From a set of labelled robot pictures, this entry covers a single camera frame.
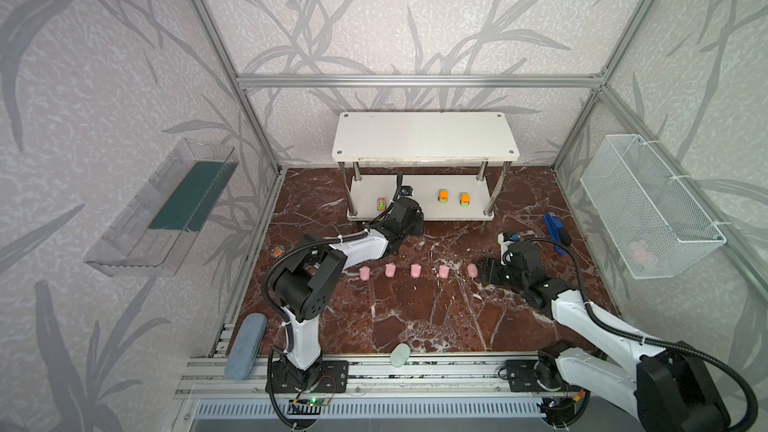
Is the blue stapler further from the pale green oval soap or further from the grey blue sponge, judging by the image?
the grey blue sponge

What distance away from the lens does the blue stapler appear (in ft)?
→ 3.24

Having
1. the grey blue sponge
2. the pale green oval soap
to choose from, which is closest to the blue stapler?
the pale green oval soap
